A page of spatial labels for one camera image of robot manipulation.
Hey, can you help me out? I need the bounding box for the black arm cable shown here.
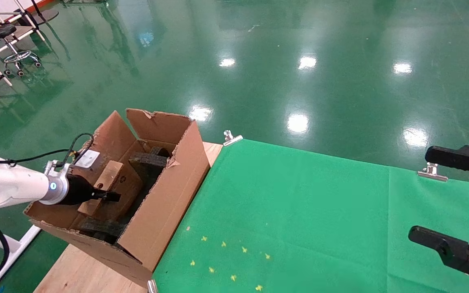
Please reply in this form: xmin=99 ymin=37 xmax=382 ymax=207
xmin=0 ymin=133 xmax=94 ymax=290

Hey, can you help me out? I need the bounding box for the white table frame leg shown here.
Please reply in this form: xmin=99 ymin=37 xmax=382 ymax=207
xmin=0 ymin=222 xmax=43 ymax=293

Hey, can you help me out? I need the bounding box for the small brown cardboard box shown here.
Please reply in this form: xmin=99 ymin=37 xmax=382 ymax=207
xmin=77 ymin=160 xmax=143 ymax=222

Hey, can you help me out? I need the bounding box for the large open cardboard carton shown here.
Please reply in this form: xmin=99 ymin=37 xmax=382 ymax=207
xmin=24 ymin=108 xmax=211 ymax=287

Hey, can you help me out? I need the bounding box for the black wheeled stool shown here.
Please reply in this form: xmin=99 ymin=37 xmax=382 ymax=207
xmin=0 ymin=24 xmax=42 ymax=77

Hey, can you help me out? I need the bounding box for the black round stand base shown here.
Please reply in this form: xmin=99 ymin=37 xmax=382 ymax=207
xmin=15 ymin=9 xmax=60 ymax=26

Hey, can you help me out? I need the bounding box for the green table cloth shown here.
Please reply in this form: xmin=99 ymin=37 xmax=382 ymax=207
xmin=153 ymin=138 xmax=469 ymax=293

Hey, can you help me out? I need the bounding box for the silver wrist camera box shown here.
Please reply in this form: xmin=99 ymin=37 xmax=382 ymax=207
xmin=73 ymin=149 xmax=101 ymax=169

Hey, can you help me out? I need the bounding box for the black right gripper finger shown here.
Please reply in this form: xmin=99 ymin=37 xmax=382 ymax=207
xmin=425 ymin=145 xmax=469 ymax=186
xmin=408 ymin=226 xmax=469 ymax=291

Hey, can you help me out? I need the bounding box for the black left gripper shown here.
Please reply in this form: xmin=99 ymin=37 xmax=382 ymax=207
xmin=61 ymin=174 xmax=121 ymax=206

